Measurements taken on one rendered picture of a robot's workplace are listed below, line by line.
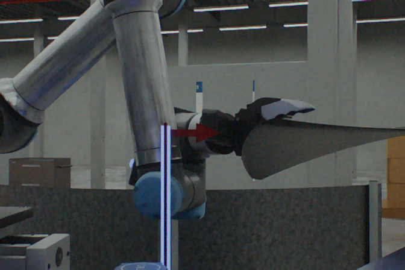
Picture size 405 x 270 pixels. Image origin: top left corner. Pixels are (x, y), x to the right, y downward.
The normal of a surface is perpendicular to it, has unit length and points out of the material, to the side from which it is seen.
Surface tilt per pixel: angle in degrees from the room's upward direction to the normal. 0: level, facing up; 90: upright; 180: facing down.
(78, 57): 122
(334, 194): 90
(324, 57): 90
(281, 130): 165
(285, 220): 90
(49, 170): 90
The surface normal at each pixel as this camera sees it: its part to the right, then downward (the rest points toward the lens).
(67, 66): 0.15, 0.43
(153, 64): 0.47, -0.12
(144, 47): 0.26, -0.09
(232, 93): -0.27, 0.00
